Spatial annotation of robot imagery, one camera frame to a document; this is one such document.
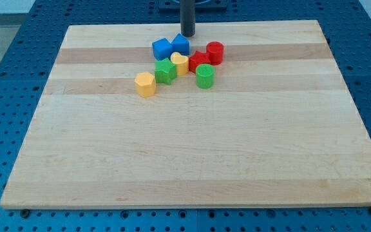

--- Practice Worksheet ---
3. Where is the red star block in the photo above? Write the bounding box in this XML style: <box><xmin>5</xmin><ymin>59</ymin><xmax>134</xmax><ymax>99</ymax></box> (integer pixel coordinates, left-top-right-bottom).
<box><xmin>189</xmin><ymin>51</ymin><xmax>211</xmax><ymax>73</ymax></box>

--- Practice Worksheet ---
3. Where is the yellow hexagon block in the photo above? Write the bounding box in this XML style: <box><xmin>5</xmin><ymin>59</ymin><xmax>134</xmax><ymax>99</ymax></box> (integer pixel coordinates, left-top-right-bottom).
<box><xmin>135</xmin><ymin>72</ymin><xmax>157</xmax><ymax>98</ymax></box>

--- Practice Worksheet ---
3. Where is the green cylinder block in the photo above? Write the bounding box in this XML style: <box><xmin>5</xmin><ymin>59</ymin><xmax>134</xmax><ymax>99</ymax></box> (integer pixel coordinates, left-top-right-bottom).
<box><xmin>195</xmin><ymin>64</ymin><xmax>215</xmax><ymax>89</ymax></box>

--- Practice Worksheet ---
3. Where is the red cylinder block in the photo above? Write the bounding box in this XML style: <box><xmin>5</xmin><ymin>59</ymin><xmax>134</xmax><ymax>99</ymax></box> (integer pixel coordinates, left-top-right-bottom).
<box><xmin>206</xmin><ymin>41</ymin><xmax>224</xmax><ymax>65</ymax></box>

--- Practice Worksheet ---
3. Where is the blue triangle block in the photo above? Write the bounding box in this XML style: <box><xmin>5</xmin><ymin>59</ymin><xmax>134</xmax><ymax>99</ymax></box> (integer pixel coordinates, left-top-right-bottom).
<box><xmin>171</xmin><ymin>34</ymin><xmax>190</xmax><ymax>55</ymax></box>

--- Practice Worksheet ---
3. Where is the blue cube block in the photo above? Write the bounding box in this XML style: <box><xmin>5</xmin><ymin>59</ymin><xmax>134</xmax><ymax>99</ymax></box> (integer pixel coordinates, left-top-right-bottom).
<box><xmin>152</xmin><ymin>38</ymin><xmax>173</xmax><ymax>61</ymax></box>

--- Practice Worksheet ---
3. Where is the wooden board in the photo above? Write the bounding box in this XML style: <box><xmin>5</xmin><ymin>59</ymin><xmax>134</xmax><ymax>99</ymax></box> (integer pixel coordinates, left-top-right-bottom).
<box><xmin>0</xmin><ymin>20</ymin><xmax>371</xmax><ymax>209</ymax></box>

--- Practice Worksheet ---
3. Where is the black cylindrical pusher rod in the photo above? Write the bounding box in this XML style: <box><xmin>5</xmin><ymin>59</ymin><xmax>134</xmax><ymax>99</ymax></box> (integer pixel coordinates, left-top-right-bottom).
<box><xmin>180</xmin><ymin>0</ymin><xmax>195</xmax><ymax>37</ymax></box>

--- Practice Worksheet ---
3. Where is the yellow heart block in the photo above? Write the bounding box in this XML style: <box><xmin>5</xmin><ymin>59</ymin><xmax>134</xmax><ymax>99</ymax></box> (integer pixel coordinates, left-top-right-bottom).
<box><xmin>170</xmin><ymin>52</ymin><xmax>189</xmax><ymax>76</ymax></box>

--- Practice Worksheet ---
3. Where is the green star block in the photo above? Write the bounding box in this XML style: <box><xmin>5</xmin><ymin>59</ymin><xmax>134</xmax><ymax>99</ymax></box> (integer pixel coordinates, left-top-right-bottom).
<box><xmin>155</xmin><ymin>58</ymin><xmax>177</xmax><ymax>84</ymax></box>

